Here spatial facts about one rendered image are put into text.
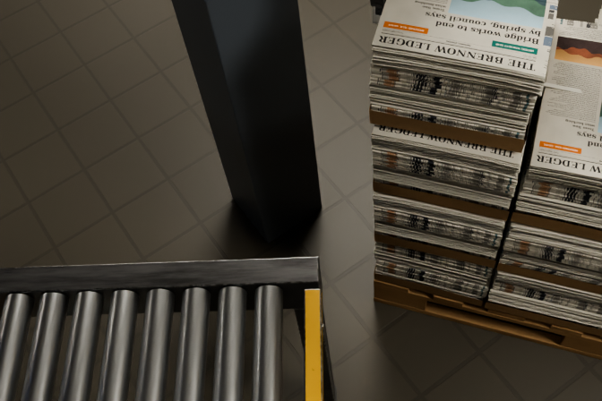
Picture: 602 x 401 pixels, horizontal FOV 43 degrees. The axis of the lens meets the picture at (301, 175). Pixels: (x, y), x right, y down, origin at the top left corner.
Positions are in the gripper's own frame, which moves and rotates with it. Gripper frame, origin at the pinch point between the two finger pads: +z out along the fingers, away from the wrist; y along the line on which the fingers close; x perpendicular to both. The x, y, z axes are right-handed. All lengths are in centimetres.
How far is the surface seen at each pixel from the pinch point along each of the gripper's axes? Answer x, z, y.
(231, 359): 8, 16, -68
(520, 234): -36, 38, -19
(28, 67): 134, 100, 34
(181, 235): 55, 97, -15
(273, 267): 6, 15, -50
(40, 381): 38, 17, -80
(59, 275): 43, 17, -62
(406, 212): -12.1, 40.2, -19.5
